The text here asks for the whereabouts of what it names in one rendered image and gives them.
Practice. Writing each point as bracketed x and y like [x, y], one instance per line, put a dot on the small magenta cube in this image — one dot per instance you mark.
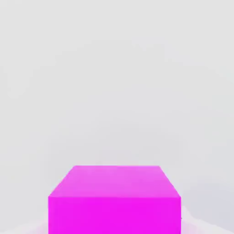
[114, 210]

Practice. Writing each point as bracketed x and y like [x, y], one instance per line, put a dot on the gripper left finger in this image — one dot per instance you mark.
[42, 228]

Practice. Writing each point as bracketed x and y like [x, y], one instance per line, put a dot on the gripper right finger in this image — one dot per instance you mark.
[193, 224]

